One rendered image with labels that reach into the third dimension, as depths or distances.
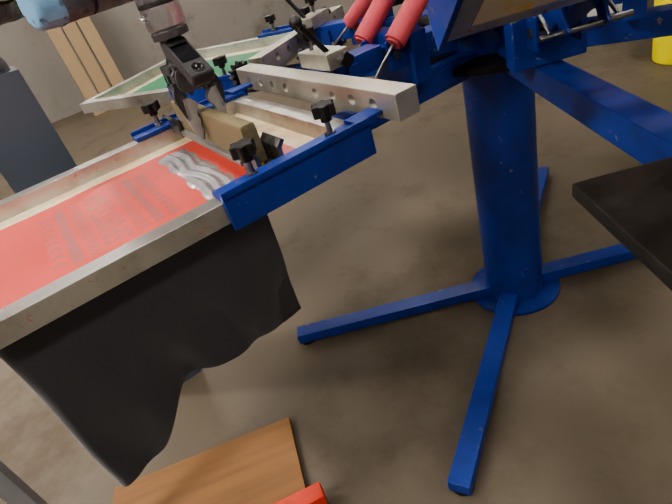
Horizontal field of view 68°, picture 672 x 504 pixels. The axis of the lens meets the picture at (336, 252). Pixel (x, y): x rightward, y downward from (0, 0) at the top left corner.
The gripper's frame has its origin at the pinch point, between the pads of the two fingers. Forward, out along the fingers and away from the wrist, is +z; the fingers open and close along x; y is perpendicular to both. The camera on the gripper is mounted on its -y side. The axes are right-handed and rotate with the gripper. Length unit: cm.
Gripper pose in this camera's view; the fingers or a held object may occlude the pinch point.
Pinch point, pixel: (213, 128)
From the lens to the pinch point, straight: 109.9
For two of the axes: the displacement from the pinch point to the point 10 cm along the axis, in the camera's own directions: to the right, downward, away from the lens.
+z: 2.6, 8.0, 5.5
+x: -7.9, 5.0, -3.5
